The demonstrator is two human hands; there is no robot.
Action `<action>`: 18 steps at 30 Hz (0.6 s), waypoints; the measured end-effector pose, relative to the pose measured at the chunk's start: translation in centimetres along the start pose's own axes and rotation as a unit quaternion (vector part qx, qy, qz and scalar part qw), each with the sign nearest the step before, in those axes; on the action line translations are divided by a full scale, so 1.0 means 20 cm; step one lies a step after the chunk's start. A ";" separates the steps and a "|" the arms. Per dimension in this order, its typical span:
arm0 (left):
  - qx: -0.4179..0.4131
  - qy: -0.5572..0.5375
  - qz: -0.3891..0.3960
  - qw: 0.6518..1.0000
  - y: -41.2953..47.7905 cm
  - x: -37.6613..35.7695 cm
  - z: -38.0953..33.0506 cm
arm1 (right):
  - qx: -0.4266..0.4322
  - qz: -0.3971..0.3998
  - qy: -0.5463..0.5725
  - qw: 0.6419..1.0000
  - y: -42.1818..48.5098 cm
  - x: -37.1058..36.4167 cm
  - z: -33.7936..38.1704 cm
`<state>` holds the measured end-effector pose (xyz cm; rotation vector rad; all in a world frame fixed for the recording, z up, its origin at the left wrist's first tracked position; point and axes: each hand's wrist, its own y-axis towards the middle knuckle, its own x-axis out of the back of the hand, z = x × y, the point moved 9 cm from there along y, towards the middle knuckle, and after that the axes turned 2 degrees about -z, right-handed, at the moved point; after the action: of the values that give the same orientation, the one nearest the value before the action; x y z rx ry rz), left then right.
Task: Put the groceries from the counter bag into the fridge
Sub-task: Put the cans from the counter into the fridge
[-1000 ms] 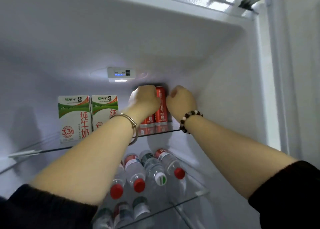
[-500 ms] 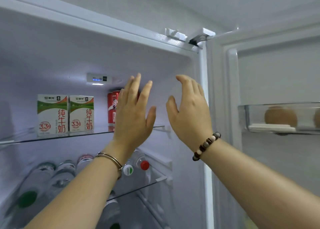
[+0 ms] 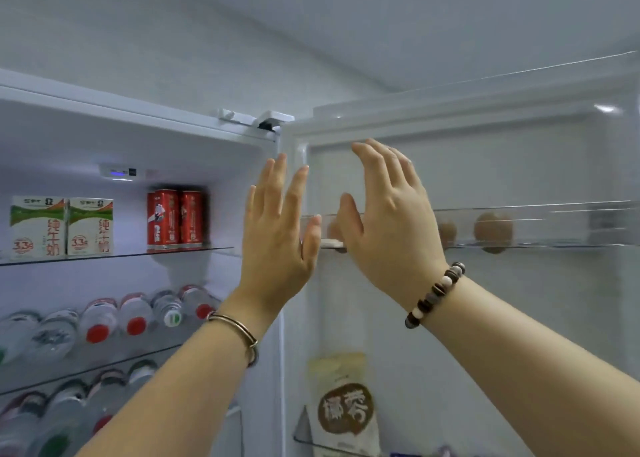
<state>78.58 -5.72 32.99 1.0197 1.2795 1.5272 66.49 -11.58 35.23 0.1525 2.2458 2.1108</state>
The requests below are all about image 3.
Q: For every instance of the brown eggs in door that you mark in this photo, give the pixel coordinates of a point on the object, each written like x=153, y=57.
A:
x=550, y=231

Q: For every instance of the milk carton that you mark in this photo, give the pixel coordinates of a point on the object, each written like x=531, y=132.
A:
x=37, y=226
x=90, y=226

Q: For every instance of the white green cap bottle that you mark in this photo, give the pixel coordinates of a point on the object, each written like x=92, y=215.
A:
x=167, y=309

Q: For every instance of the silver bangle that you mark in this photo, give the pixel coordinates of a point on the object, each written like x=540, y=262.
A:
x=235, y=325

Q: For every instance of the coconut snack pouch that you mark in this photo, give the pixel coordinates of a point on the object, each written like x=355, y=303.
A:
x=345, y=406

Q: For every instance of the person's left forearm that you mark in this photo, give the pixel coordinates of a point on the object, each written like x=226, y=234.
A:
x=175, y=396

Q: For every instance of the person's right hand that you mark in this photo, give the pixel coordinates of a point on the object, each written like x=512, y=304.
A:
x=395, y=231

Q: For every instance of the person's right forearm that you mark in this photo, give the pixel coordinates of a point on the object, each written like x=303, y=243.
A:
x=525, y=371

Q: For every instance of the person's left hand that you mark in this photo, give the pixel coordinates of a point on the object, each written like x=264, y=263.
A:
x=275, y=251

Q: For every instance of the white refrigerator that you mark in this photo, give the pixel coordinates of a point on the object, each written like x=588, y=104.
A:
x=450, y=171

